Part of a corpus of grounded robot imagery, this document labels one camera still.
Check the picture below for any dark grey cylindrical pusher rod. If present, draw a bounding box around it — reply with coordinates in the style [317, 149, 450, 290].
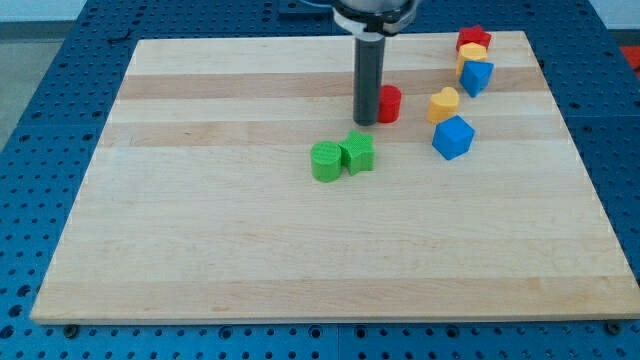
[353, 36, 385, 126]

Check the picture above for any yellow heart block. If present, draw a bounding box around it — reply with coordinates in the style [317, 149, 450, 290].
[426, 87, 460, 124]

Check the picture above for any blue triangle block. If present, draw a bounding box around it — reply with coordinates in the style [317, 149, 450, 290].
[459, 60, 495, 98]

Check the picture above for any red cylinder block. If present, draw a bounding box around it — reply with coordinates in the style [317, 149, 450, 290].
[378, 85, 402, 123]

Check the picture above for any green star block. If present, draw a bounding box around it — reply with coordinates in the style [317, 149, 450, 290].
[338, 130, 375, 175]

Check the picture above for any green cylinder block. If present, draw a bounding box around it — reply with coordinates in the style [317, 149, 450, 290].
[310, 141, 342, 182]

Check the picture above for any red star block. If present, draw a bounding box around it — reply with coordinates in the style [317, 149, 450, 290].
[456, 25, 492, 51]

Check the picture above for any yellow pentagon block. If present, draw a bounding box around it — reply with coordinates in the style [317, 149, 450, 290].
[456, 42, 488, 77]

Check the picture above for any blue cube block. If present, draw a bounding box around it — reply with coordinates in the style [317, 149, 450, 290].
[432, 115, 475, 160]

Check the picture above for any light wooden board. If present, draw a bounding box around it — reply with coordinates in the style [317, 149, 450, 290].
[31, 31, 639, 325]

